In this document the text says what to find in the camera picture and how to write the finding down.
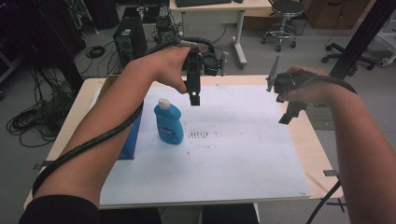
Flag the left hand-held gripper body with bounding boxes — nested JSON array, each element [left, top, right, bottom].
[[186, 49, 230, 93]]

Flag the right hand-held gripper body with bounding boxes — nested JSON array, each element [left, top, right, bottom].
[[265, 53, 309, 104]]

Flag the blue bottle with white cap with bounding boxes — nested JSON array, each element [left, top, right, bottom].
[[153, 97, 185, 146]]

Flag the blue cardboard box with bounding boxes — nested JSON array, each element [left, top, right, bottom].
[[97, 74, 143, 161]]

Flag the person's left hand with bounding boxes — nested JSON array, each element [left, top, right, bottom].
[[133, 46, 201, 94]]

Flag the person's right hand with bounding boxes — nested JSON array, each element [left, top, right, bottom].
[[276, 64, 339, 105]]

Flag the grey floor mat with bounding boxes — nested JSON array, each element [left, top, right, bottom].
[[306, 104, 336, 131]]

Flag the small grey computer tower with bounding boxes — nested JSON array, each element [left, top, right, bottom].
[[154, 15, 182, 45]]

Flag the black round stool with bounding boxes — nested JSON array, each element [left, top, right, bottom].
[[261, 0, 306, 52]]

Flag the white office desk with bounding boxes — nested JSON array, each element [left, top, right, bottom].
[[169, 0, 275, 70]]

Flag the brown cardboard box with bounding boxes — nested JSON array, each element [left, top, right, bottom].
[[242, 7, 276, 32]]

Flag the black office chair base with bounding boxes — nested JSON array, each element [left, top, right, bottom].
[[321, 42, 378, 77]]

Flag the black keyboard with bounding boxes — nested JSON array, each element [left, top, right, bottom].
[[175, 0, 233, 8]]

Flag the black computer tower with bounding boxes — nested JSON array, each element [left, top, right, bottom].
[[112, 17, 149, 68]]

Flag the white paper sheet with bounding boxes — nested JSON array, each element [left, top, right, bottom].
[[90, 83, 312, 208]]

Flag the wooden cabinet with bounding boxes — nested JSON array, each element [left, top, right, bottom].
[[301, 0, 375, 31]]

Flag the person's right leg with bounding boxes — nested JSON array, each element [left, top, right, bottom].
[[201, 203, 260, 224]]

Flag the person's leg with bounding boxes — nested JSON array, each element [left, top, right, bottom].
[[99, 206, 163, 224], [201, 203, 260, 224]]

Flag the person's left leg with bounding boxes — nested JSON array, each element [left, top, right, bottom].
[[99, 206, 163, 224]]

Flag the black metal post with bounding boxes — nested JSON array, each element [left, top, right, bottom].
[[329, 0, 396, 78]]

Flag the black cable coil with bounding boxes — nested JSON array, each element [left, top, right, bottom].
[[84, 45, 106, 60]]

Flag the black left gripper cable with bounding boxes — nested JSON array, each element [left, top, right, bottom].
[[32, 36, 217, 198]]

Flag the tangled black floor cables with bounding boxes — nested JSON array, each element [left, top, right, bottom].
[[6, 66, 78, 147]]

